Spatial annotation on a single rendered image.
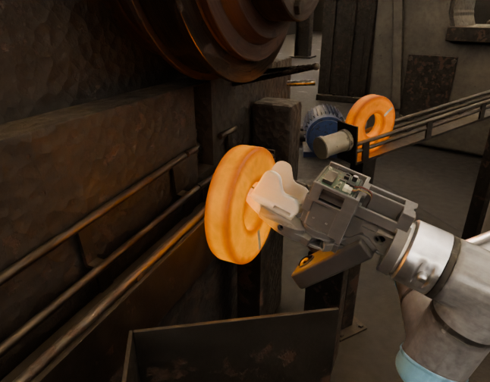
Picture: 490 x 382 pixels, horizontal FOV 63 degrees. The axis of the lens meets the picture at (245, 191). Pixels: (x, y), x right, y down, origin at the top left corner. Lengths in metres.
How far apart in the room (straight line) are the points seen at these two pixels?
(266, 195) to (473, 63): 2.85
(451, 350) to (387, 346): 0.94
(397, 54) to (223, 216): 2.99
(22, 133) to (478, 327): 0.52
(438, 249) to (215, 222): 0.24
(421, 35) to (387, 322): 2.31
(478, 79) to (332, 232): 2.85
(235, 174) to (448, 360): 0.31
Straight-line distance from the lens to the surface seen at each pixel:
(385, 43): 3.43
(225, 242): 0.48
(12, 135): 0.49
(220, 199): 0.46
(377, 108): 1.13
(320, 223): 0.47
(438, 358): 0.53
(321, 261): 0.50
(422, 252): 0.46
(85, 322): 0.48
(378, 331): 1.50
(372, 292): 1.65
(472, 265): 0.47
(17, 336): 0.51
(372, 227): 0.48
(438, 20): 3.31
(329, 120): 2.79
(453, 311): 0.50
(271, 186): 0.48
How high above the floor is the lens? 0.99
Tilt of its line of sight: 25 degrees down
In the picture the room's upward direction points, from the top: straight up
